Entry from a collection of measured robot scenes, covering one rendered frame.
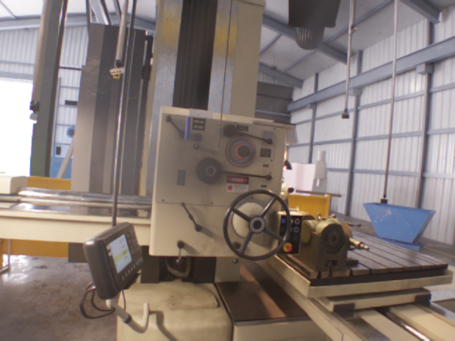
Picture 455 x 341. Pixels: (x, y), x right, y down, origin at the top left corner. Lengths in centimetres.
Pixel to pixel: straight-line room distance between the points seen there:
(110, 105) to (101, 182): 59
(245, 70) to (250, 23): 42
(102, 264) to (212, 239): 75
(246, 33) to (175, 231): 173
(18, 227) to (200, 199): 116
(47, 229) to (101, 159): 64
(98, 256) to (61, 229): 92
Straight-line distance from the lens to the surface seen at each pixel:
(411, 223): 767
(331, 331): 197
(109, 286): 110
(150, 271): 237
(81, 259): 241
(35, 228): 202
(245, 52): 249
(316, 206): 476
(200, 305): 206
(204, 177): 155
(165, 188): 155
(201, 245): 164
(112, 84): 230
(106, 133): 225
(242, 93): 238
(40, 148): 626
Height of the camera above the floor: 159
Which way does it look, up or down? 2 degrees down
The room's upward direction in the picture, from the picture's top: 5 degrees clockwise
